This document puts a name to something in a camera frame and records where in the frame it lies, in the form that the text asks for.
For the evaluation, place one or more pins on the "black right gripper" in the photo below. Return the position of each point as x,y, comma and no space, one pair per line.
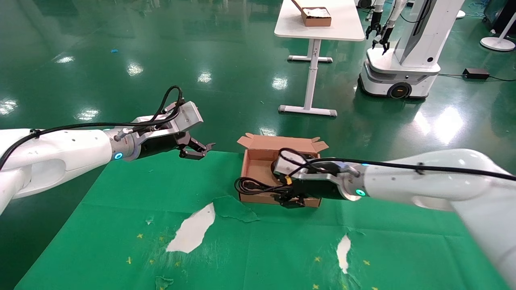
318,189

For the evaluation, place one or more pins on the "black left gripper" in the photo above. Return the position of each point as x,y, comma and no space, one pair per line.
161,145

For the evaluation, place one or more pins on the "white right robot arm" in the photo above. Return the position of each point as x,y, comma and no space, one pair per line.
443,181

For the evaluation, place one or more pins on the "open brown cardboard box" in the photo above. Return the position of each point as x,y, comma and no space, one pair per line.
258,169

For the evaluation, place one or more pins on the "small brown cardboard box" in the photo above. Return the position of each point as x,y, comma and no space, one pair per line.
316,21

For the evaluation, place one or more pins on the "green table cloth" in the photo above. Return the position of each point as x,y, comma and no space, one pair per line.
262,249

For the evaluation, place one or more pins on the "white height-adjustable table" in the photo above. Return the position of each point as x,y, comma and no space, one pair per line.
322,28

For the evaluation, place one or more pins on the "small black robot gripper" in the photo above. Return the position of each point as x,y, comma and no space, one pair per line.
373,29
385,38

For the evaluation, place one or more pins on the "white wheeled robot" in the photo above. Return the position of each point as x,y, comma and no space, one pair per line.
415,52

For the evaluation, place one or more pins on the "black power adapter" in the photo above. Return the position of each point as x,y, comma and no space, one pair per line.
475,73

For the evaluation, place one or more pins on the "white round stand base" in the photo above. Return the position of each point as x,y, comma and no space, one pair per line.
498,43

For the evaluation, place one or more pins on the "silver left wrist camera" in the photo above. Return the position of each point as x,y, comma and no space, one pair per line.
189,117

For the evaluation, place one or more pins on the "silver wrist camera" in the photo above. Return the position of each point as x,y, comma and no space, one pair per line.
288,165
189,117

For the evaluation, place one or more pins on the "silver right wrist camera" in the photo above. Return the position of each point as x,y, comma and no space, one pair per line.
288,165

